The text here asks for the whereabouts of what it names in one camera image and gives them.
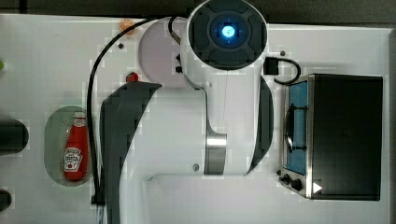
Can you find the black round object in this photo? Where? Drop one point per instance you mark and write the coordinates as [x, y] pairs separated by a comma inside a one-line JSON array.
[[5, 200]]

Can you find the black cylinder camera mount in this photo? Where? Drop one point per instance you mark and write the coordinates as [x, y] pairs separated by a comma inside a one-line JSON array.
[[14, 136]]

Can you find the grey round plate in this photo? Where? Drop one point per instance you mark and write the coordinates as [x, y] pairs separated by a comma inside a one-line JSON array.
[[157, 55]]

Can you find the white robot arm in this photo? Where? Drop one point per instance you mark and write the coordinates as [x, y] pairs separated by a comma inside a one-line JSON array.
[[220, 124]]

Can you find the orange slice toy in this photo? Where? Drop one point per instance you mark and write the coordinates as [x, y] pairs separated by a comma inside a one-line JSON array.
[[126, 24]]

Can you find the grey-green oval strainer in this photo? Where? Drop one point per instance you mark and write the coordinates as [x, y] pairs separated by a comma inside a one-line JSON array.
[[56, 133]]

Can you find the black toaster oven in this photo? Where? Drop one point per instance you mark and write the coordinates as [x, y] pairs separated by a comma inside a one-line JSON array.
[[332, 137]]

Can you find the red ketchup bottle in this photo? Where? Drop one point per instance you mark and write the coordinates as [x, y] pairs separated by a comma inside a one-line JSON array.
[[76, 149]]

